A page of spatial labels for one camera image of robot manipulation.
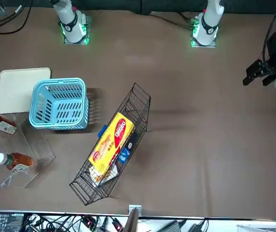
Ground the black left base cable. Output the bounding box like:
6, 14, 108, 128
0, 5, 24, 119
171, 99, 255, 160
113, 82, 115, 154
150, 11, 194, 31

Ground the black power adapter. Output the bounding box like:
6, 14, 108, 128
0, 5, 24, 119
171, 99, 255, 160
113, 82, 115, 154
186, 218, 210, 232

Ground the white fries snack packet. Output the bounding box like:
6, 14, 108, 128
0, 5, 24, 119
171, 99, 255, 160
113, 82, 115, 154
88, 163, 119, 187

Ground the cream plastic tray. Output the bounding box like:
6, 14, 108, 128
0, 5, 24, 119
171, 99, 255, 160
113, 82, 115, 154
0, 67, 52, 114

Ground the clear acrylic beverage shelf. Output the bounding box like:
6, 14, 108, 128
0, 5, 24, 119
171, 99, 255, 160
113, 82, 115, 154
0, 113, 56, 189

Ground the aluminium camera post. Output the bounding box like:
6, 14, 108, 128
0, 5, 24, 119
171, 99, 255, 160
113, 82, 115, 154
124, 204, 143, 232

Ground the black labelled device box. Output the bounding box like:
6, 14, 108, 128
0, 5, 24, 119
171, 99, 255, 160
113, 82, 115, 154
0, 212, 25, 232

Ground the blue Oreo cookie box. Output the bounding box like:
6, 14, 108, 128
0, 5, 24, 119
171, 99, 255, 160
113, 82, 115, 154
98, 124, 109, 139

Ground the dark Chocofello cookie box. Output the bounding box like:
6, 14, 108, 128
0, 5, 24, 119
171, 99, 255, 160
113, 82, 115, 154
115, 131, 139, 167

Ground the red tea bottle white cap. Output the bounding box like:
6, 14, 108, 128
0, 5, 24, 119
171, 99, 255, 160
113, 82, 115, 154
0, 152, 36, 171
0, 112, 18, 135

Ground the light blue plastic basket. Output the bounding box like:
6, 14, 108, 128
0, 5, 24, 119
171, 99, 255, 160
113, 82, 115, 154
28, 77, 90, 131

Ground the black wire snack shelf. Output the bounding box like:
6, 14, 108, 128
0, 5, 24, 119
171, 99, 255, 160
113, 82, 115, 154
69, 82, 152, 206

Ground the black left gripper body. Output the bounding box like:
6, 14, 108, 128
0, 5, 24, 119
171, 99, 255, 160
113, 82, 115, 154
261, 31, 276, 75

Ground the grey power adapter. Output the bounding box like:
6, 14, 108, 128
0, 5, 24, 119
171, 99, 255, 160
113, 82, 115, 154
161, 219, 187, 232

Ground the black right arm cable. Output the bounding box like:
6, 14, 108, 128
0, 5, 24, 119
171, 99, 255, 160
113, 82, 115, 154
0, 0, 34, 34

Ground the yellow nabati wafer box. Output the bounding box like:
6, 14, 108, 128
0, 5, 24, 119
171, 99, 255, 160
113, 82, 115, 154
88, 112, 135, 176

